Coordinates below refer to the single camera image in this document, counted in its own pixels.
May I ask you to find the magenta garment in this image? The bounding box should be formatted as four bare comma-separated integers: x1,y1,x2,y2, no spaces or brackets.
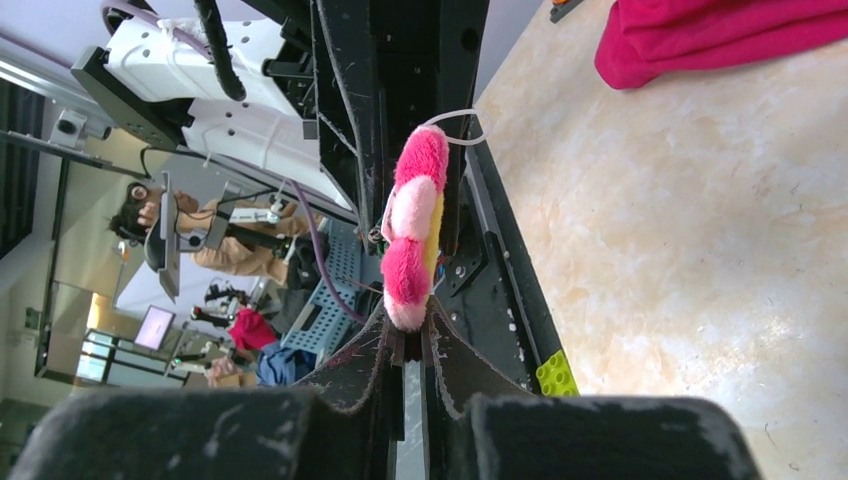
594,0,847,90

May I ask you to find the green flat brick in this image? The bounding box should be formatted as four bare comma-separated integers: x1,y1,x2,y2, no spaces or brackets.
535,349,580,397

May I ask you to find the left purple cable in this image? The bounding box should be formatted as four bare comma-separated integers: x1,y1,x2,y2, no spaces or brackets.
99,0,369,327

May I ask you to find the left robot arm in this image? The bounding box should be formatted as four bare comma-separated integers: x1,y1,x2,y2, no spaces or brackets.
72,1,489,230

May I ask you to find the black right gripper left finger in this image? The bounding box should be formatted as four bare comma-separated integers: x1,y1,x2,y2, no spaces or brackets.
10,307,402,479

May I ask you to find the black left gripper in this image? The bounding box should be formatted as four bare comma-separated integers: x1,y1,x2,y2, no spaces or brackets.
261,0,489,255

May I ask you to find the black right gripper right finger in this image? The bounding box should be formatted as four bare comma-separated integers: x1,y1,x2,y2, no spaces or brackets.
421,299,761,479

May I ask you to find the dark grey building baseplate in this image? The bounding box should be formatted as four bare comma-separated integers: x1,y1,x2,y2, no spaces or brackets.
549,0,583,24

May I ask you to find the pink flower brooch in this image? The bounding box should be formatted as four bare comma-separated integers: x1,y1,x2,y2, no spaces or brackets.
380,108,491,332

